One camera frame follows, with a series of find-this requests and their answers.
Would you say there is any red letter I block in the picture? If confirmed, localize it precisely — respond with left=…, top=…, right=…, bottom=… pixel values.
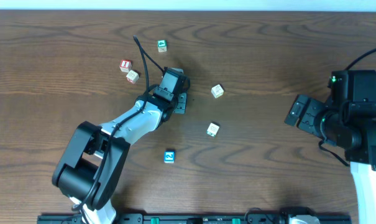
left=119, top=60, right=132, bottom=73

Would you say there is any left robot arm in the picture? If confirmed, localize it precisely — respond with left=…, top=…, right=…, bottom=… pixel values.
left=52, top=68, right=190, bottom=223

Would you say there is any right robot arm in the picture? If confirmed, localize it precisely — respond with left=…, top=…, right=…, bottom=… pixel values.
left=285, top=70, right=376, bottom=223

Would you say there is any green top block far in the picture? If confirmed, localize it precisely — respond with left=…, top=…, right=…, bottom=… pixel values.
left=157, top=40, right=167, bottom=52

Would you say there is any yellow sided wooden block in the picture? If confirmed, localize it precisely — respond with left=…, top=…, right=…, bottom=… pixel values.
left=211, top=84, right=224, bottom=98

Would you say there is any white green sided block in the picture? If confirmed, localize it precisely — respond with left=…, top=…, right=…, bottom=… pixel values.
left=206, top=123, right=219, bottom=137

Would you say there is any plain wooden picture block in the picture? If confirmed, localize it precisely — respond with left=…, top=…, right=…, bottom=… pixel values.
left=126, top=70, right=140, bottom=84

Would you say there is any blue number 2 block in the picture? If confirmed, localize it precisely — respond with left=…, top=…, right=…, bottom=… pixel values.
left=163, top=151, right=175, bottom=164

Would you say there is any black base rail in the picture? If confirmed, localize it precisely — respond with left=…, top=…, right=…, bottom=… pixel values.
left=37, top=207, right=352, bottom=224

